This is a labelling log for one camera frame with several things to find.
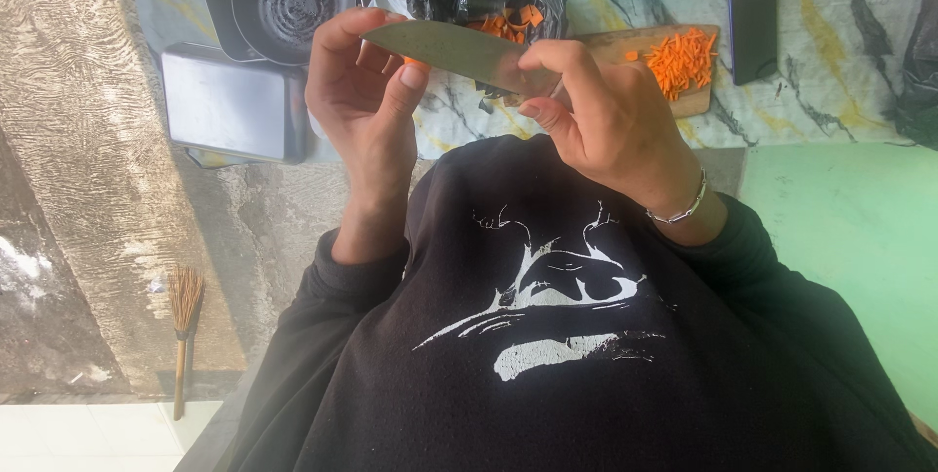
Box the person's right hand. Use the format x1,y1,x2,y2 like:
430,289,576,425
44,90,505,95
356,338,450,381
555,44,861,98
516,40,706,218

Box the person's left hand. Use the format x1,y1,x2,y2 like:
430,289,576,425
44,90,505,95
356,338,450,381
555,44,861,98
304,6,433,202

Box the steel kitchen knife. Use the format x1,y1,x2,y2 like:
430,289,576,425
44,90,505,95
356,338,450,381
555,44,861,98
359,20,564,108

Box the pile of carrot sticks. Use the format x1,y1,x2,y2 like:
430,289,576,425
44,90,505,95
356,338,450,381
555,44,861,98
624,27,719,102

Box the wooden cutting board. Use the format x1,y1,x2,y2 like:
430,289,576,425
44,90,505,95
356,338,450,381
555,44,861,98
504,23,721,120

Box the white plastic bag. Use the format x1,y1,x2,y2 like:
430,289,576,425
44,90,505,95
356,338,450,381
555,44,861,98
366,0,416,23

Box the flat rectangular steel tray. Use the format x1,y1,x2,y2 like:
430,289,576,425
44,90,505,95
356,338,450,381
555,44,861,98
160,42,309,165

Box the dark smartphone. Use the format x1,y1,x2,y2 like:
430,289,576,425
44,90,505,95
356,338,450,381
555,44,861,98
727,0,780,86

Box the carrot scraps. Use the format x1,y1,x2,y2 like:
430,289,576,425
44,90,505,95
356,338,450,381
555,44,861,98
468,4,547,45

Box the marble-pattern table cover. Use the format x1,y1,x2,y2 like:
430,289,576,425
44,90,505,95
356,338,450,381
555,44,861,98
121,0,938,170

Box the straw hand broom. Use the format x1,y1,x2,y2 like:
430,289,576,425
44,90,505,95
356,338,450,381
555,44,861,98
167,264,207,422

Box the crumpled black bag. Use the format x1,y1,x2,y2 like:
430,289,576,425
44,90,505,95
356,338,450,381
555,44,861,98
888,0,938,151

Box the black printed sweatshirt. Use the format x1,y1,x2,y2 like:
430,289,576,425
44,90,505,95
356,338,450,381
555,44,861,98
220,133,938,472

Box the silver bracelet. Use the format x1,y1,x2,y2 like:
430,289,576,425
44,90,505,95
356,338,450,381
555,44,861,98
645,167,709,225

